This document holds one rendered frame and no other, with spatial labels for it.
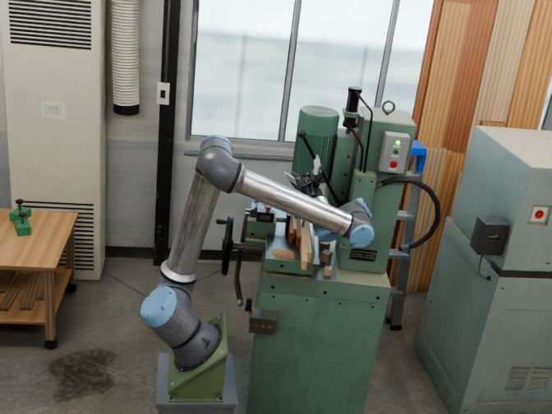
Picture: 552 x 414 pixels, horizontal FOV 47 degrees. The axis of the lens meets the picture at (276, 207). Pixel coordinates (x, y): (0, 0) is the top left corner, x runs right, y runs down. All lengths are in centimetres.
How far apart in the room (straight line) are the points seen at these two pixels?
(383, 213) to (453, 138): 161
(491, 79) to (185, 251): 257
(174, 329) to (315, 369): 95
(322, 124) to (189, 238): 76
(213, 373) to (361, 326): 85
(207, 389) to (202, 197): 72
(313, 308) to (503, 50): 220
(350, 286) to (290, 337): 38
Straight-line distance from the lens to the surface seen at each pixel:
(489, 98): 436
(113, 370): 353
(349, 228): 225
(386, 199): 282
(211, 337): 246
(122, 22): 379
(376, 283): 290
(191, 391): 248
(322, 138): 272
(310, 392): 321
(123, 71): 384
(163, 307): 235
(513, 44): 439
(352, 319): 297
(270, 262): 276
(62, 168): 395
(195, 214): 234
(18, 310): 370
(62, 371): 355
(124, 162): 421
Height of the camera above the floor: 221
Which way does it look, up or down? 24 degrees down
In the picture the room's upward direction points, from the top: 7 degrees clockwise
